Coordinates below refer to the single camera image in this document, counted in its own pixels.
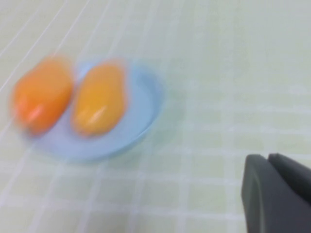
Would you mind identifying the green white-grid tablecloth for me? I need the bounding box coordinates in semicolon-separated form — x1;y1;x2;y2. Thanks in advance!
0;0;311;233

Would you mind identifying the light blue round plate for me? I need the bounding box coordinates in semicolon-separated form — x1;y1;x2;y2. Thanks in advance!
31;58;166;163

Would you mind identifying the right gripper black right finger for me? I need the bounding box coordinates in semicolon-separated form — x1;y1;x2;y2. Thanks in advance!
268;152;311;207

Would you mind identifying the small yellow-orange mango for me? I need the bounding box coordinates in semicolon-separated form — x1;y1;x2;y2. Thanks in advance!
71;62;128;136

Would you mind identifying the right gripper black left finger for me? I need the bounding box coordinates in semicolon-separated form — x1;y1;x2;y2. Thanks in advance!
241;154;311;233

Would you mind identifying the large orange mango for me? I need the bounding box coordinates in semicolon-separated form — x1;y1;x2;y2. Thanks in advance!
9;55;73;136

